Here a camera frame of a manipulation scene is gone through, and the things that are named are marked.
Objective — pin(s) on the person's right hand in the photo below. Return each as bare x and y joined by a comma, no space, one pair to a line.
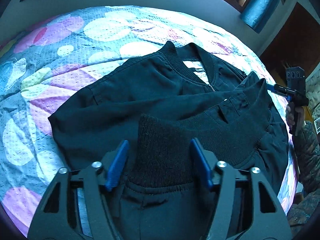
289,115

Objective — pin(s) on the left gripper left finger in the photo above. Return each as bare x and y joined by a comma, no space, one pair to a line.
57,215

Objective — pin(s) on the right blue curtain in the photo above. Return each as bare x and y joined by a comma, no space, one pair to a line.
257,13

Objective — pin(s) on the person's right forearm sleeve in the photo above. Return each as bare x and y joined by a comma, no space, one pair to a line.
307,153

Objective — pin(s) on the black zip jacket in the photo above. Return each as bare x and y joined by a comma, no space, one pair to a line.
159,103

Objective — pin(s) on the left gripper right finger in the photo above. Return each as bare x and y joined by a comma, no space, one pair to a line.
268,220

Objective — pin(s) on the colourful dotted bedspread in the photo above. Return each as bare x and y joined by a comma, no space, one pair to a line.
42,67

